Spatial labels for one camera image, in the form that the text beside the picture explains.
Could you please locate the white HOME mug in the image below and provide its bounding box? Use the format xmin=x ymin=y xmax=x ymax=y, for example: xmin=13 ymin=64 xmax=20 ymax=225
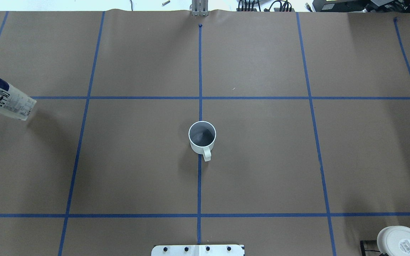
xmin=188 ymin=121 xmax=217 ymax=162

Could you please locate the blue Pascual milk carton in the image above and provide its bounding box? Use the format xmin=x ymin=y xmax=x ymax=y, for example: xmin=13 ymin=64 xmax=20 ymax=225
xmin=0 ymin=78 xmax=36 ymax=121

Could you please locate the white mug lower rack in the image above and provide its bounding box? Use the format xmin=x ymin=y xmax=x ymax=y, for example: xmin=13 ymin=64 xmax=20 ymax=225
xmin=377 ymin=226 xmax=410 ymax=256

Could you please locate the aluminium frame post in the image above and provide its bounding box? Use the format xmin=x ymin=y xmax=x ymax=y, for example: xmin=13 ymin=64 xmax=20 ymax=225
xmin=190 ymin=0 xmax=209 ymax=17

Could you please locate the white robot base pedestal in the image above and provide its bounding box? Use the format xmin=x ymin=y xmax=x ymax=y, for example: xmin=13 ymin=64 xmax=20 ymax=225
xmin=151 ymin=244 xmax=245 ymax=256

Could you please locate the black wire mug rack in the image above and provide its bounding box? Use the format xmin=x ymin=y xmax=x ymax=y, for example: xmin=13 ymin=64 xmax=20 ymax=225
xmin=359 ymin=240 xmax=387 ymax=256

